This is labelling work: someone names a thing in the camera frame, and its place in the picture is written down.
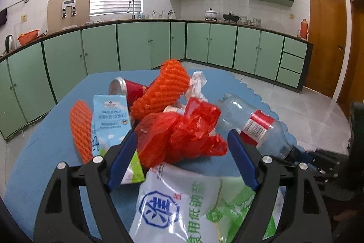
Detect large orange foam net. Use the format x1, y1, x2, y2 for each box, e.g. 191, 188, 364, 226
129, 59, 190, 120

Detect wooden cutting board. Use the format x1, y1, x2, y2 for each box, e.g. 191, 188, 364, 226
47, 0, 91, 33

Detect metal towel rail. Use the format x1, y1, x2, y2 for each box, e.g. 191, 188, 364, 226
6, 0, 30, 10

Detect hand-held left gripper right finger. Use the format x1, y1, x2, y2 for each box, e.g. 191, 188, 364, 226
225, 129, 333, 243

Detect white and green salt bag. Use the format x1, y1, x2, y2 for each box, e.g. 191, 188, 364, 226
129, 163, 278, 243

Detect red plastic bag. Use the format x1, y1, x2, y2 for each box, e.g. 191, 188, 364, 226
134, 98, 228, 168

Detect blue milk carton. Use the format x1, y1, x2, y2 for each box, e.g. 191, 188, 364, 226
91, 94, 146, 185

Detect red drink can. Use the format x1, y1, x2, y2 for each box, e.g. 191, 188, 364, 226
109, 77, 150, 111

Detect clear plastic bottle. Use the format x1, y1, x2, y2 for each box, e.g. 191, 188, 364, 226
216, 93, 302, 164

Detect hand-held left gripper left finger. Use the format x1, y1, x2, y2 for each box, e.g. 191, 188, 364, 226
33, 130, 140, 243

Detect black wok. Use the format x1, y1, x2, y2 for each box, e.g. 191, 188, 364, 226
222, 12, 240, 23

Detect orange plastic basin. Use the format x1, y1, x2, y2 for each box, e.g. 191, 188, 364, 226
18, 29, 40, 46

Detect metal kitchen faucet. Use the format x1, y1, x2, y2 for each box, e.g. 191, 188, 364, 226
127, 0, 136, 20

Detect white crumpled paper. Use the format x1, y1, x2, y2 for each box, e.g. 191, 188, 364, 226
185, 71, 210, 103

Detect wooden door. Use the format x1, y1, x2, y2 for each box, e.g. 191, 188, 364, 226
304, 0, 348, 99
338, 0, 364, 118

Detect white hanger bracket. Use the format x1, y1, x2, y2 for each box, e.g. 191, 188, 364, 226
61, 0, 77, 18

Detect small orange foam net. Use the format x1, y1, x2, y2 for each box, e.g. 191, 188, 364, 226
70, 100, 94, 165

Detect white cooking pot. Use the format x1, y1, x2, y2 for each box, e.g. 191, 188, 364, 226
204, 8, 218, 22

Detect blue table mat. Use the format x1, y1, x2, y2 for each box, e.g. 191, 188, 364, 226
4, 68, 351, 240

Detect green base cabinets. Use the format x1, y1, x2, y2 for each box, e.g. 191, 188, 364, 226
0, 19, 313, 139

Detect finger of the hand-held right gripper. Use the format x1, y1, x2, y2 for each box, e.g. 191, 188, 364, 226
294, 148, 350, 175

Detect steel electric kettle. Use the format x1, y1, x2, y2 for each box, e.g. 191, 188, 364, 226
5, 35, 16, 54

